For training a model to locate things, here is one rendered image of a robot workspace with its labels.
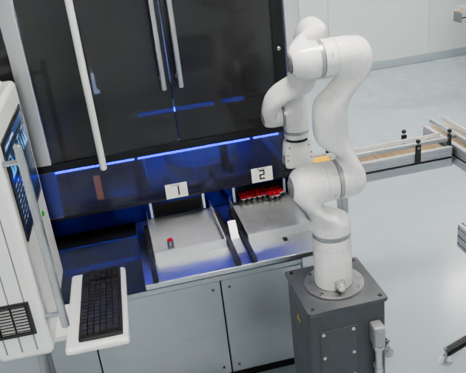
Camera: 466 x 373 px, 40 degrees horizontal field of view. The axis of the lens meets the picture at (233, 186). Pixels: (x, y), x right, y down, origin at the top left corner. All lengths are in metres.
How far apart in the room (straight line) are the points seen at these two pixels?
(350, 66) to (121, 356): 1.65
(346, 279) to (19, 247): 0.98
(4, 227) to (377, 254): 2.51
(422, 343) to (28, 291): 1.95
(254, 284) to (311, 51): 1.31
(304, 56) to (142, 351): 1.60
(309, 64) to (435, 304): 2.08
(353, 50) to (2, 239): 1.09
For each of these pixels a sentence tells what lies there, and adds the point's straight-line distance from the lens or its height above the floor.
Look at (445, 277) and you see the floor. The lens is 3.70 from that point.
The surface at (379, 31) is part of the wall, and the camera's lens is 7.63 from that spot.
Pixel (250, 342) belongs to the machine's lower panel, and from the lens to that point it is 2.87.
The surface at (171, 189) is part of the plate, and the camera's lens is 2.43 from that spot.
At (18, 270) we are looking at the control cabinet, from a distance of 1.93.
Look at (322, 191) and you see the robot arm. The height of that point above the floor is 1.22.
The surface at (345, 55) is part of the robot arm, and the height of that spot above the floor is 1.62.
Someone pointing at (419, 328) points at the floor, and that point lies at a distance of 3.31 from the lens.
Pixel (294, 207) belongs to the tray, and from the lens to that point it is 2.51.
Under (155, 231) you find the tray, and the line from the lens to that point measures 2.46.
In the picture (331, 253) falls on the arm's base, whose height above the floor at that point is 1.01.
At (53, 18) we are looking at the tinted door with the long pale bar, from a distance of 2.25.
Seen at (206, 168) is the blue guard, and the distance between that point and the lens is 2.42.
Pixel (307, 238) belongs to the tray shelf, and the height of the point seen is 0.88.
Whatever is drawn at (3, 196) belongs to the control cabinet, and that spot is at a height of 1.35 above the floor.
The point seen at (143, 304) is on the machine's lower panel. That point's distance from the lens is 2.66.
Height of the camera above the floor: 2.02
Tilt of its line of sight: 25 degrees down
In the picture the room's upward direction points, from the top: 7 degrees counter-clockwise
